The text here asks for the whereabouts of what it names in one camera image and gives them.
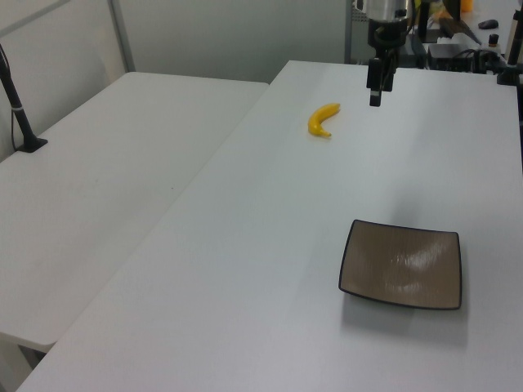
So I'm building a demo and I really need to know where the grey metal partition post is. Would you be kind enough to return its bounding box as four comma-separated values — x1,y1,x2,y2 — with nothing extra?
109,0,136,75

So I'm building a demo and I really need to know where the black electronics box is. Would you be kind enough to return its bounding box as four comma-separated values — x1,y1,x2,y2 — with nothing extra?
427,42,477,72

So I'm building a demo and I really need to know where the grey perforated metal panel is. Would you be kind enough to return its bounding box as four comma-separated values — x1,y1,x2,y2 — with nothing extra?
345,0,369,65

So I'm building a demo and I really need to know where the yellow banana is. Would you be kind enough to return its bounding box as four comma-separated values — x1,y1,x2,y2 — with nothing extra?
307,102,342,139

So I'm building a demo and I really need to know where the brown square ceramic plate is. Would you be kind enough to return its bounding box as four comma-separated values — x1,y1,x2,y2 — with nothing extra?
337,219,463,311

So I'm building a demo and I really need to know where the black clamp stand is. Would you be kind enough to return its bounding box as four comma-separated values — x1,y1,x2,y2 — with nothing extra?
496,7,523,87

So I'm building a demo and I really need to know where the black camera stand pole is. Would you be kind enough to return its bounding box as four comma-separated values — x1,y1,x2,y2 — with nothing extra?
0,42,49,154

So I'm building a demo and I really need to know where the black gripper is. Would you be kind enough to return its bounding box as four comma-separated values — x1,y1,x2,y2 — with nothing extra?
365,17,409,108

